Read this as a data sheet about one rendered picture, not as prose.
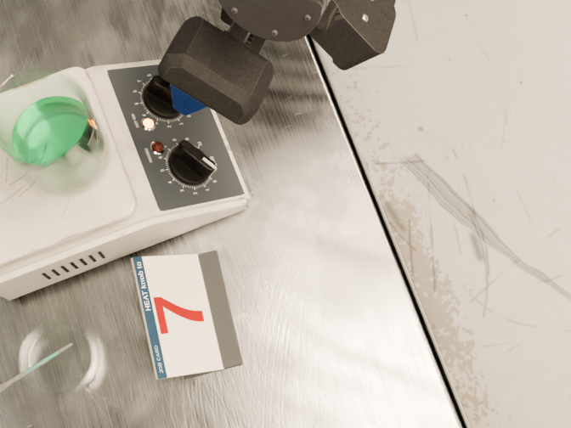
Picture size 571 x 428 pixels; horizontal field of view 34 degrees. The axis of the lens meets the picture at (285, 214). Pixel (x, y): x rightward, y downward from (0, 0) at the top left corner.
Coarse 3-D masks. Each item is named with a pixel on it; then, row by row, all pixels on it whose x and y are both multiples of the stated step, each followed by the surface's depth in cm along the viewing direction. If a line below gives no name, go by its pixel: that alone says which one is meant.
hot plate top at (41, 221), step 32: (96, 96) 67; (0, 160) 65; (0, 192) 65; (32, 192) 65; (96, 192) 65; (128, 192) 65; (0, 224) 64; (32, 224) 64; (64, 224) 64; (96, 224) 64; (0, 256) 64
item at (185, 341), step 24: (144, 264) 69; (168, 264) 70; (192, 264) 71; (168, 288) 69; (192, 288) 71; (168, 312) 68; (192, 312) 70; (168, 336) 68; (192, 336) 69; (168, 360) 67; (192, 360) 68
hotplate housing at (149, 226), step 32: (128, 64) 71; (128, 160) 67; (128, 224) 66; (160, 224) 67; (192, 224) 70; (32, 256) 65; (64, 256) 66; (96, 256) 68; (0, 288) 67; (32, 288) 70
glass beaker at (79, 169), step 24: (24, 72) 58; (48, 72) 59; (0, 96) 58; (24, 96) 61; (48, 96) 62; (72, 96) 62; (0, 120) 59; (96, 120) 60; (0, 144) 57; (96, 144) 61; (24, 168) 57; (48, 168) 58; (72, 168) 60; (96, 168) 63; (48, 192) 64; (72, 192) 64
